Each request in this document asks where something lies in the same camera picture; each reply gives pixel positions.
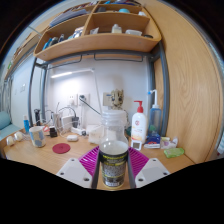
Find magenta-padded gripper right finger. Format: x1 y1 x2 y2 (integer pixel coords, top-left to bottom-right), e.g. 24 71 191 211
127 146 171 190

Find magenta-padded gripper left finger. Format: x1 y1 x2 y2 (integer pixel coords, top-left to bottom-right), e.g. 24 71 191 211
55 145 101 190

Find clear bottle with dark label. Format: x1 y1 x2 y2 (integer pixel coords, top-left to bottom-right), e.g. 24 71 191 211
98 109 130 190

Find flat round red coaster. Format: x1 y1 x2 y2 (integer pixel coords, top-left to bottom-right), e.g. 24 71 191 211
52 142 72 155

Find green sponge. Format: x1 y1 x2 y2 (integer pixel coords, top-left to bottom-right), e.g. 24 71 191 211
163 147 185 159

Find small blue box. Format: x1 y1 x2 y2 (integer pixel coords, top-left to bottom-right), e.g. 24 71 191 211
143 134 162 149

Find small white thermometer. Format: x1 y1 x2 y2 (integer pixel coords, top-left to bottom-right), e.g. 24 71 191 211
130 139 143 151

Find white earbuds case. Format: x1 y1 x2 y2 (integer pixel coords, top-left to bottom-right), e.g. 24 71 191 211
66 134 79 142

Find white power strip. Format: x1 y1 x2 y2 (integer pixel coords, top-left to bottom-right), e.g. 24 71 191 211
70 126 88 136

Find white tissue pack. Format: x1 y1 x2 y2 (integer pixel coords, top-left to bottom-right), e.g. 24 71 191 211
87 124 103 145

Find small black jar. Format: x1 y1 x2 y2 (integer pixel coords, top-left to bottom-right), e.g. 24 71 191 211
49 125 58 138

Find white bottle with red pump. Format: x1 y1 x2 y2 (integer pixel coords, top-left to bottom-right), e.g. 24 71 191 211
130 100 149 144

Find blue and cream patterned mug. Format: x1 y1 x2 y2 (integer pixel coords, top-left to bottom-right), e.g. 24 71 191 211
28 125 47 148

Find black charger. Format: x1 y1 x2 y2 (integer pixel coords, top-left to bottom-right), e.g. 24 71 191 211
71 116 80 129

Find steel cup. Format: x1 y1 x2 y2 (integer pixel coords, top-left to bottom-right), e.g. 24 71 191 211
51 112 61 128

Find round cream wrapped bun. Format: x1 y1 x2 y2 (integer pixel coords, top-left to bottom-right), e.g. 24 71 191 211
5 135 16 147
13 131 24 142

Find black electric shaver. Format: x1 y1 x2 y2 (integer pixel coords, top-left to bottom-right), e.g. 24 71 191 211
33 108 42 127

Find blue tube with white cap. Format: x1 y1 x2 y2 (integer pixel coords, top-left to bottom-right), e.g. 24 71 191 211
22 114 31 134

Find bed with teal sheet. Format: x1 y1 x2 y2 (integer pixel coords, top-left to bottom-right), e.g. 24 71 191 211
0 110 23 141

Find brown tree creature figurine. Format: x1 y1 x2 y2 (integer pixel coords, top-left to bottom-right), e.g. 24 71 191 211
109 88 132 134

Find teal pillow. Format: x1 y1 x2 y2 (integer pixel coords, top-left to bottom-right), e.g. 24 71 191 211
0 110 12 131

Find white desk lamp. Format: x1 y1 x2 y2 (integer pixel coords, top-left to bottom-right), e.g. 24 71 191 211
49 67 103 128

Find grey striped curtain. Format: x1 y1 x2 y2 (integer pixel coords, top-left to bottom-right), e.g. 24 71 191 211
0 78 13 113

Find long wooden overhead bunk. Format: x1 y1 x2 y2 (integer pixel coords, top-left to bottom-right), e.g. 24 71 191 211
3 19 51 81

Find wooden shelf unit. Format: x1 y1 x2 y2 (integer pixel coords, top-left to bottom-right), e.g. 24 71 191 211
33 0 163 63

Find black power cable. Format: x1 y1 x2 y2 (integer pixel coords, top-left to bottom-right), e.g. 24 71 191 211
79 95 103 116

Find white wall socket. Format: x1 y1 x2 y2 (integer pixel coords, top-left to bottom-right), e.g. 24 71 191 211
77 93 90 107
67 94 79 107

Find grey metal frame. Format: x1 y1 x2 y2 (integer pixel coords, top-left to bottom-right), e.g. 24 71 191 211
28 41 171 136

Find white wall box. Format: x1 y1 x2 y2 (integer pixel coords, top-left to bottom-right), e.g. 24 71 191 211
102 92 114 107

